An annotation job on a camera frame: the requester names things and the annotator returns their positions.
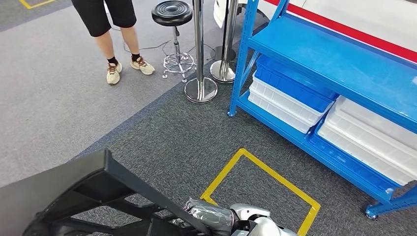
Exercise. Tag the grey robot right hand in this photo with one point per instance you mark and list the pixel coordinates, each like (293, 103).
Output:
(211, 215)

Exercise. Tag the black plastic plate frame part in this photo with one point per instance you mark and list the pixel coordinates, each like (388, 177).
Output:
(65, 176)

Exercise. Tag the blue metal shelf rack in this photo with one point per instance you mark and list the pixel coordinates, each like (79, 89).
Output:
(325, 62)

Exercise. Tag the blue plastic bin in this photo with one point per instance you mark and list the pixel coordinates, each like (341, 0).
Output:
(351, 162)
(293, 88)

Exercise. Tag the black stool with chrome base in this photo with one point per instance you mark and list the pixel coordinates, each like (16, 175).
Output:
(172, 12)

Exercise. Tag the person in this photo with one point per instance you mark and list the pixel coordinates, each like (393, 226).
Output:
(94, 16)

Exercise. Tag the red barrier belt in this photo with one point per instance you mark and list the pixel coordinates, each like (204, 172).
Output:
(358, 34)

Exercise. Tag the white car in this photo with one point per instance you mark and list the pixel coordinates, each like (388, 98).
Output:
(374, 19)

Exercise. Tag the chrome stanchion post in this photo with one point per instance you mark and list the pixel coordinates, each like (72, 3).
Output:
(199, 49)
(232, 32)

